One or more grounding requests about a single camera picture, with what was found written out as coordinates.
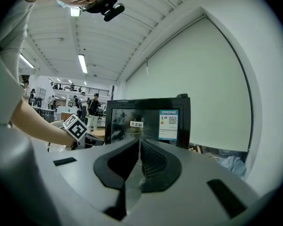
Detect person's left forearm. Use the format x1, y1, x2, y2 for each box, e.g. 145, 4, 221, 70
10, 97, 76, 148

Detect black head camera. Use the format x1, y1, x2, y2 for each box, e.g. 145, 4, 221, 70
103, 3, 125, 22

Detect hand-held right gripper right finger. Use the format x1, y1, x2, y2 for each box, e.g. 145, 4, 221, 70
126, 138, 260, 226

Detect white roller blind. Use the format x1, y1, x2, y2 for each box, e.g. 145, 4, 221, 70
125, 16, 252, 153

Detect black glass-door fridge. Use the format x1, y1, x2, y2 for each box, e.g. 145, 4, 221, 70
105, 93, 191, 150

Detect wooden table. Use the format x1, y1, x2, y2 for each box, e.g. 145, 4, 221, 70
91, 130, 106, 141

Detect black balcony railing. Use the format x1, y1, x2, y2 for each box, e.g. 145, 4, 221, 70
49, 78, 110, 97

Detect blue cloth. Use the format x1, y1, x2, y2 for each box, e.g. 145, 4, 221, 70
216, 149, 247, 179

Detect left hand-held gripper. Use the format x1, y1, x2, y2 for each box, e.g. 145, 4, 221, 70
60, 113, 106, 148

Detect person's grey shirt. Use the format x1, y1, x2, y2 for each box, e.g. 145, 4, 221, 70
0, 0, 36, 128

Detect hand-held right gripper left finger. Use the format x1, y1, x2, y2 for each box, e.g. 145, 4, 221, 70
32, 138, 141, 226

